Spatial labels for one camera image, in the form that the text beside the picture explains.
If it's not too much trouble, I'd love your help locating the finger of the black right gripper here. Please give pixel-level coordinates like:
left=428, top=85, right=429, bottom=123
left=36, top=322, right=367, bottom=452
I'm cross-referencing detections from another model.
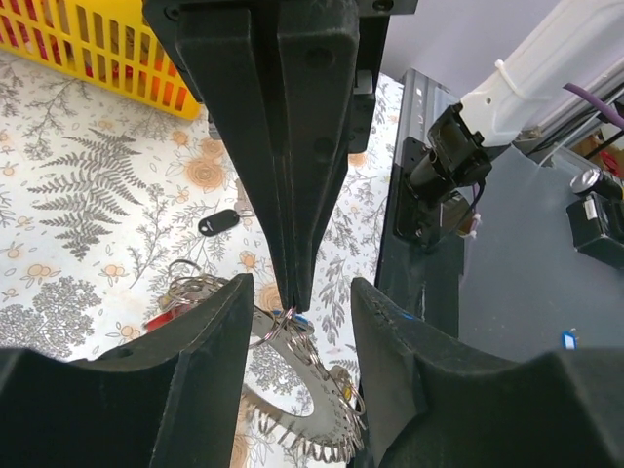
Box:
left=277, top=7, right=360, bottom=311
left=175, top=9, right=293, bottom=305

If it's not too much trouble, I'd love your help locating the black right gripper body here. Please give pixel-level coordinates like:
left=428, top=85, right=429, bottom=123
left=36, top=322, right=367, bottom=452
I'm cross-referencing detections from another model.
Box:
left=142, top=1, right=416, bottom=153

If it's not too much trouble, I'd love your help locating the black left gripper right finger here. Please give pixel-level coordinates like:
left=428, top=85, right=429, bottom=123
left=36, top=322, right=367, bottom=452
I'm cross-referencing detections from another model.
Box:
left=351, top=278, right=623, bottom=467

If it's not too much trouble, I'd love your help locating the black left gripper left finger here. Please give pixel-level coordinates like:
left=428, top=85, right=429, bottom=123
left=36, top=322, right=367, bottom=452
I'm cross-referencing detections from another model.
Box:
left=1, top=274, right=254, bottom=467

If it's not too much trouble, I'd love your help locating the red key tag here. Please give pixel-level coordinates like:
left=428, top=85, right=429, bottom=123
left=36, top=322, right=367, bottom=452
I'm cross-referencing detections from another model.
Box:
left=143, top=305, right=188, bottom=332

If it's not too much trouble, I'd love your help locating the metal toothed key ring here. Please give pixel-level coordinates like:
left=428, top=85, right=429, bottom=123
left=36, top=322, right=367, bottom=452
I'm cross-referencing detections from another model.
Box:
left=165, top=260, right=370, bottom=464

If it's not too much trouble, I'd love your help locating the blue key tag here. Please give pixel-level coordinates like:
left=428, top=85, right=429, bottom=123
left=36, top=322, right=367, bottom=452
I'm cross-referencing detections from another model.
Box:
left=562, top=329, right=578, bottom=350

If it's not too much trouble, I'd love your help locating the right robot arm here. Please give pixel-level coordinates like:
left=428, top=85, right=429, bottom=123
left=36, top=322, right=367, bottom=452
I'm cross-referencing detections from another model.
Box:
left=142, top=1, right=623, bottom=313

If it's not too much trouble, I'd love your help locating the yellow plastic basket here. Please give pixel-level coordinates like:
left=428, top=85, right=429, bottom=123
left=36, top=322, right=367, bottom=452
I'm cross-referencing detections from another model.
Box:
left=1, top=0, right=200, bottom=120

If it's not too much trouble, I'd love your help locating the silver key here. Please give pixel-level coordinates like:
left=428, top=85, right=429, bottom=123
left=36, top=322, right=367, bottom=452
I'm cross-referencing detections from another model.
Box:
left=234, top=178, right=255, bottom=218

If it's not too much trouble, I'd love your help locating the black key tag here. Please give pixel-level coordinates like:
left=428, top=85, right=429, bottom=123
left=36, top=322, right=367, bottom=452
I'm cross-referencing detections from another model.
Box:
left=198, top=209, right=240, bottom=237

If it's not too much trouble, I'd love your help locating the floral tablecloth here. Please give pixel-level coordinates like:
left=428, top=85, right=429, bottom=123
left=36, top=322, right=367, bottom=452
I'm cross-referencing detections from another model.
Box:
left=1, top=52, right=403, bottom=381

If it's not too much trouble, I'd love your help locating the black box device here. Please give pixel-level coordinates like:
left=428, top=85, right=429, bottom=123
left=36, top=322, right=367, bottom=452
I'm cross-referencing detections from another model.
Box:
left=566, top=168, right=623, bottom=270

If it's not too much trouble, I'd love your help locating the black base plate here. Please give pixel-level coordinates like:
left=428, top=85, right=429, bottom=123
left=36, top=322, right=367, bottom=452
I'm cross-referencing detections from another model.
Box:
left=374, top=69, right=469, bottom=338

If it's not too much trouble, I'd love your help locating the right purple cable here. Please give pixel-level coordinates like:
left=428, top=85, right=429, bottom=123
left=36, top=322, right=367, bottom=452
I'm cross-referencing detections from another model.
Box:
left=465, top=82, right=624, bottom=240

